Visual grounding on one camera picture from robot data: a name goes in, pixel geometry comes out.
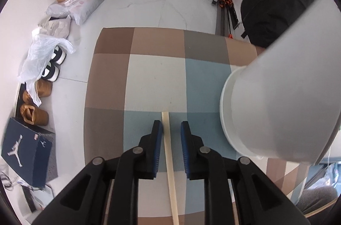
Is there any white plastic bag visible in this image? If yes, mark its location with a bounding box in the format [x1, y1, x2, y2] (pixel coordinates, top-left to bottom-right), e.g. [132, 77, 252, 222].
[17, 28, 76, 107]

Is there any person's grey trouser leg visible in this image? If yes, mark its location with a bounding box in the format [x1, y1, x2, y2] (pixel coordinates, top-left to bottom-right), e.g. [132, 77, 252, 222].
[296, 186, 337, 215]

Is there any tangle of cables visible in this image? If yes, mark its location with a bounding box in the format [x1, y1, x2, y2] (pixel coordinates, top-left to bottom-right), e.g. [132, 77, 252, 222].
[0, 170, 26, 189]

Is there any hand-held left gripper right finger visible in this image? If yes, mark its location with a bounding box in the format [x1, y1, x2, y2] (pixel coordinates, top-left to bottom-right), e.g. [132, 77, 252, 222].
[180, 121, 311, 225]

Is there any blue shoe box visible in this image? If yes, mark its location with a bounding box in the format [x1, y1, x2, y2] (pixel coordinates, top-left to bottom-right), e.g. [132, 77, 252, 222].
[1, 117, 53, 188]

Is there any black backpack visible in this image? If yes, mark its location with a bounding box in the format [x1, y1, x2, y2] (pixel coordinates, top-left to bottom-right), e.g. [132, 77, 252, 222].
[240, 0, 324, 48]

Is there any black white sneaker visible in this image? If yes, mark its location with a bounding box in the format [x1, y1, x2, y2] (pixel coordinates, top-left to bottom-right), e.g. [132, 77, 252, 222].
[52, 45, 66, 65]
[41, 64, 59, 82]

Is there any black box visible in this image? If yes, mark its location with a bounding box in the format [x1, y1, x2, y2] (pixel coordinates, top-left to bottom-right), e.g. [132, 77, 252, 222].
[21, 185, 40, 213]

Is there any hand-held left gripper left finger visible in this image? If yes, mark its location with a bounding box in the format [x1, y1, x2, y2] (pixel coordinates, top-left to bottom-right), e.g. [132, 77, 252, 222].
[32, 120, 163, 225]

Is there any grey white utensil holder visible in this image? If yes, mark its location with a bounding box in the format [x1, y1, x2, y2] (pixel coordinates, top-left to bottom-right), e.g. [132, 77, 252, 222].
[220, 0, 341, 165]

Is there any small grey parcel bag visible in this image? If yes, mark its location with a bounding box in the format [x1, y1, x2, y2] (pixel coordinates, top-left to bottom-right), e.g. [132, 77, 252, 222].
[39, 15, 72, 38]

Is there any large grey parcel bag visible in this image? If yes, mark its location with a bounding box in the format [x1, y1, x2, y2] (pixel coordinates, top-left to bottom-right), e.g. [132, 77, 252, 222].
[45, 0, 112, 26]

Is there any checkered tablecloth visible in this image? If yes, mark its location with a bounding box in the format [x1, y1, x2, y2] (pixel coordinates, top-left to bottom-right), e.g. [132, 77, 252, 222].
[83, 27, 312, 225]

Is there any wooden chopstick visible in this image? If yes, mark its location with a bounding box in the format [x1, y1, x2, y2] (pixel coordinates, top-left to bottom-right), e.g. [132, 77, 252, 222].
[161, 111, 180, 225]

